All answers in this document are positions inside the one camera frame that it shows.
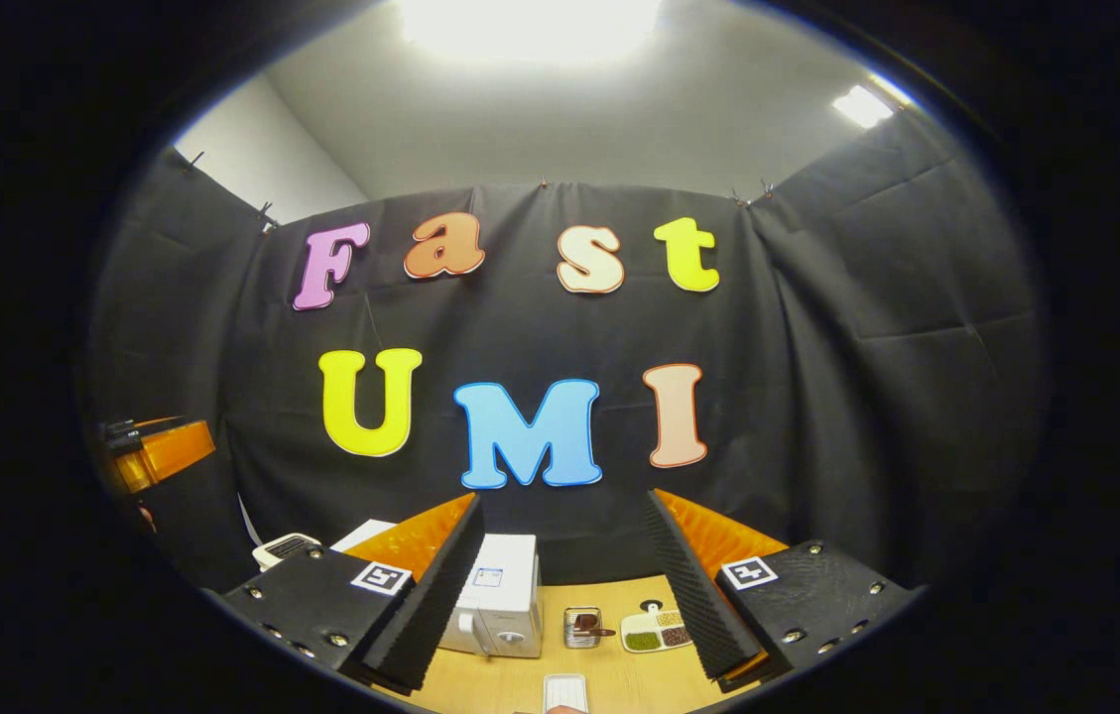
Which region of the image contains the black backdrop cloth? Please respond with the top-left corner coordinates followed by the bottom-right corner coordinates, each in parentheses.
top-left (88, 104), bottom-right (1052, 596)

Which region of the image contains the white microwave oven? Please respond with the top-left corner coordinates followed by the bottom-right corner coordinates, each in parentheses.
top-left (331, 519), bottom-right (544, 659)

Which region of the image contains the large ceiling light panel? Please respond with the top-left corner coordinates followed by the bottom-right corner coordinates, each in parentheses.
top-left (396, 0), bottom-right (665, 65)

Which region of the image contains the metal wire basket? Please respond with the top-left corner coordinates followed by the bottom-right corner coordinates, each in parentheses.
top-left (562, 607), bottom-right (618, 652)

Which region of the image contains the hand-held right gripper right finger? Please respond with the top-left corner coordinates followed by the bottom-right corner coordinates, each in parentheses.
top-left (646, 488), bottom-right (918, 693)

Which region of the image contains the white divided plate with beans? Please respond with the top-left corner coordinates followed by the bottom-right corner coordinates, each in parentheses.
top-left (619, 600), bottom-right (695, 655)

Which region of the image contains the small ceiling light panel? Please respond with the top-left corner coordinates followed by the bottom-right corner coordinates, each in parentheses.
top-left (831, 83), bottom-right (896, 130)

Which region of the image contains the small white rectangular tray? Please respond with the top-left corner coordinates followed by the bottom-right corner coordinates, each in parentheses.
top-left (543, 673), bottom-right (589, 714)

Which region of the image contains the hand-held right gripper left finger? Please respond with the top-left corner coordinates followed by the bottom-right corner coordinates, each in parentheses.
top-left (222, 493), bottom-right (486, 695)

